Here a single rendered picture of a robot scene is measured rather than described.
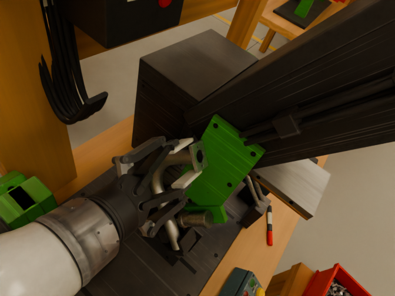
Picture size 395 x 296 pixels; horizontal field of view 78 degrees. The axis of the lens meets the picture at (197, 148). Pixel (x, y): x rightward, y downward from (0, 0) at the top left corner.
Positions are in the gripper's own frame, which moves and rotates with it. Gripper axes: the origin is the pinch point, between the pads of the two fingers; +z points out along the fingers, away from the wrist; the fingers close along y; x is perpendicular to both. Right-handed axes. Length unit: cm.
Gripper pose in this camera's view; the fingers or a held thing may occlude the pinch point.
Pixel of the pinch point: (184, 161)
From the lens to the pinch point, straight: 47.2
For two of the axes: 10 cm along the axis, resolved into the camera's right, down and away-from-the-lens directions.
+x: -8.3, 0.8, 5.5
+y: -2.5, -9.3, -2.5
